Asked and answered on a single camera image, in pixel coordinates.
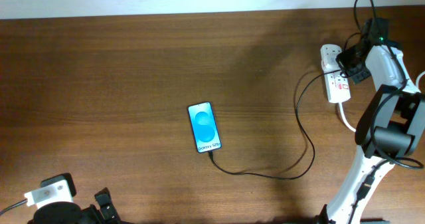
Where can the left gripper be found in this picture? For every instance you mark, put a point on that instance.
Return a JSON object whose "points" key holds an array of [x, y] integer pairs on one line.
{"points": [[90, 215]]}

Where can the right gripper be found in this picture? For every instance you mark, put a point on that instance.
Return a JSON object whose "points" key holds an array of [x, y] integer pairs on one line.
{"points": [[353, 75]]}

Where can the blue Samsung Galaxy smartphone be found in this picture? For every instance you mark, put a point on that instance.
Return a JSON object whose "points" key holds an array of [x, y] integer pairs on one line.
{"points": [[204, 127]]}

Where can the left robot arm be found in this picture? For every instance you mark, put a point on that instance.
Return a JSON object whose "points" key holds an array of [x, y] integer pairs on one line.
{"points": [[70, 213]]}

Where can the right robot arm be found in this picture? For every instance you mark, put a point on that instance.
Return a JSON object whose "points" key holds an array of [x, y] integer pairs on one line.
{"points": [[391, 126]]}

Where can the white USB charger plug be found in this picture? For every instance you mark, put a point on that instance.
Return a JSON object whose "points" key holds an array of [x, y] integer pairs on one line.
{"points": [[329, 54]]}

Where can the white power strip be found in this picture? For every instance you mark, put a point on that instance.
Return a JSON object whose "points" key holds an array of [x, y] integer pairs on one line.
{"points": [[337, 87]]}

